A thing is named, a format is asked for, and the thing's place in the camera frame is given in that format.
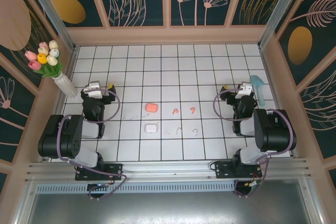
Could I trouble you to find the white earbud charging case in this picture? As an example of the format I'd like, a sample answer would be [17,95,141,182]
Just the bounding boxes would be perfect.
[144,123,158,134]

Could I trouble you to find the light blue toy shovel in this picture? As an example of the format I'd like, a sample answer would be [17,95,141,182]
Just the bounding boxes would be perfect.
[249,74,266,106]

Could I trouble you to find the white ribbed vase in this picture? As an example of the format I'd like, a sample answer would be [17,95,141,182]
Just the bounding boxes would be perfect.
[54,74,79,99]

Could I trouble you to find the artificial tulip bouquet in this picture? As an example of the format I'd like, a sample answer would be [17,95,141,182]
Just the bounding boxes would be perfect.
[25,39,64,79]

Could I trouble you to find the grey metal sheet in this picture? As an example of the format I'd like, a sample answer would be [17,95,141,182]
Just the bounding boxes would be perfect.
[15,179,323,224]

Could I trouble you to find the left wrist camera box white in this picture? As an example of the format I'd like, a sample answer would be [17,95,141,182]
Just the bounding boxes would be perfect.
[86,81,103,98]

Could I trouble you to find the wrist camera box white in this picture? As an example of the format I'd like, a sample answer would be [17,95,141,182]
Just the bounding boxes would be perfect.
[86,81,103,98]
[235,82,253,101]

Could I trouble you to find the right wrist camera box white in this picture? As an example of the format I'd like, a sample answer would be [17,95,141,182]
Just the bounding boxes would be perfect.
[235,82,253,101]

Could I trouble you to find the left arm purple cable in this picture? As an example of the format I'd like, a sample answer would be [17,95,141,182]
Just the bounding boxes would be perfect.
[57,88,129,200]

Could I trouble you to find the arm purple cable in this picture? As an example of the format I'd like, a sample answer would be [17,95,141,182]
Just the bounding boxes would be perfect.
[57,88,129,200]
[213,89,297,198]

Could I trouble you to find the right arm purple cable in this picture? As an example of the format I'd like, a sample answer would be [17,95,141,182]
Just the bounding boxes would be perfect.
[213,89,297,198]

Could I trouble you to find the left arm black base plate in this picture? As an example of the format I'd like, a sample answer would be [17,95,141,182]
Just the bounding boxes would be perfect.
[75,163,124,182]

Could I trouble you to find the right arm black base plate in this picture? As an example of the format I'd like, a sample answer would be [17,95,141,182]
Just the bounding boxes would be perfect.
[214,161,263,180]

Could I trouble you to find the aluminium frame post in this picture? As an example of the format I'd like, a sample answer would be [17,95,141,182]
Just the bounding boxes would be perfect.
[258,0,308,49]
[22,0,77,54]

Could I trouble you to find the aluminium mounting rail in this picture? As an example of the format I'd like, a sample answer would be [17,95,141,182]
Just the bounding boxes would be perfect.
[25,158,312,184]

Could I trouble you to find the grey slotted cable duct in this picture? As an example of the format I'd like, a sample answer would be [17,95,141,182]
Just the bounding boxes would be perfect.
[35,182,236,195]

